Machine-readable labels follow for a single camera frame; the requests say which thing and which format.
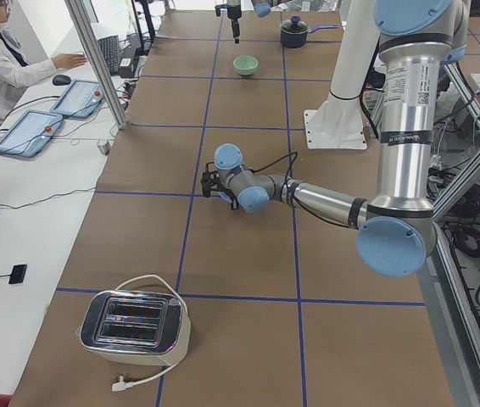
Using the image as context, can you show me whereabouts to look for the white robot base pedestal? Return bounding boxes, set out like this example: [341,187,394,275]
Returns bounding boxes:
[304,0,379,150]

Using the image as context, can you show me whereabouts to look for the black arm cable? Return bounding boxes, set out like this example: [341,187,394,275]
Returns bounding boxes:
[248,151,309,209]

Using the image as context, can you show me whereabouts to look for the white toaster power cable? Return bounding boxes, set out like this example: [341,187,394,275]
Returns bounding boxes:
[111,274,179,392]

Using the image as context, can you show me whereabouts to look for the dark blue saucepan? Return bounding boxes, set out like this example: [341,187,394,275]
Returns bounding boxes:
[280,15,338,48]

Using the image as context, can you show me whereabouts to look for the blue teach pendant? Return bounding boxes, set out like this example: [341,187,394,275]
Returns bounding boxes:
[0,110,64,158]
[50,80,103,119]

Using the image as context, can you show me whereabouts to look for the blue teach pendant near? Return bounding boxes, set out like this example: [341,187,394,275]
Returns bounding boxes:
[0,110,64,158]

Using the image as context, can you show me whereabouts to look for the black computer mouse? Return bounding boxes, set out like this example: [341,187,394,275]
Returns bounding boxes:
[52,74,71,86]

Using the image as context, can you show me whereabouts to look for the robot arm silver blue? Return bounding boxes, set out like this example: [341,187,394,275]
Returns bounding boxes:
[215,0,283,44]
[201,1,470,277]

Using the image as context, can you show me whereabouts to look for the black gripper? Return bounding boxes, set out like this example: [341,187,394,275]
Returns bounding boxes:
[200,162,239,210]
[215,0,242,44]

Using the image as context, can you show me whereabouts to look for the blue teach pendant far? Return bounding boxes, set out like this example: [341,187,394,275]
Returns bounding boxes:
[50,80,103,119]

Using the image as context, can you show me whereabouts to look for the silver white toaster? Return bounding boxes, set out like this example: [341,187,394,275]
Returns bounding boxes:
[79,290,191,366]

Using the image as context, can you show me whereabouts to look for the black keyboard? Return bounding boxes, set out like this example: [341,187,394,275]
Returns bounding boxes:
[98,35,120,75]

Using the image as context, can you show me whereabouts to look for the black power adapter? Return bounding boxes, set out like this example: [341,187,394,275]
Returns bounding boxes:
[118,47,139,78]

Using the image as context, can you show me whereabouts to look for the green bowl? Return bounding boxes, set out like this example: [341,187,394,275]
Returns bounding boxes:
[232,55,259,76]

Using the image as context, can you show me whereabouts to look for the aluminium frame post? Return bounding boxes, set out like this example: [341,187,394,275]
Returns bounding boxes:
[64,0,127,130]

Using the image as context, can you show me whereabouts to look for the small black box device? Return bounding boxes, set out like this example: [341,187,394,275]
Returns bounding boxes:
[8,264,27,285]

